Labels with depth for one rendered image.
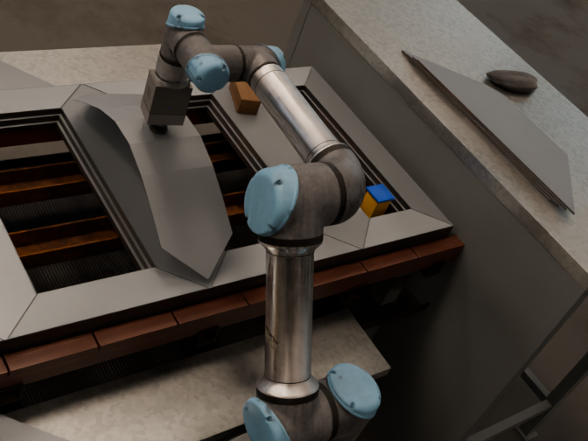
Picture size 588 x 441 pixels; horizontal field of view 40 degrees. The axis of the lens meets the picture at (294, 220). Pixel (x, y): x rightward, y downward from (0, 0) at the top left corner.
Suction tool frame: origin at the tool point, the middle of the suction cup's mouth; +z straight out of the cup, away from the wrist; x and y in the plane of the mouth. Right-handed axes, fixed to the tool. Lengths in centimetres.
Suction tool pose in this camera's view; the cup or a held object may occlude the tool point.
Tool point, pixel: (157, 132)
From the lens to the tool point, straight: 187.3
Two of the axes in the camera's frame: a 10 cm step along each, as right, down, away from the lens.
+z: -3.1, 7.1, 6.4
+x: 3.4, 7.1, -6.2
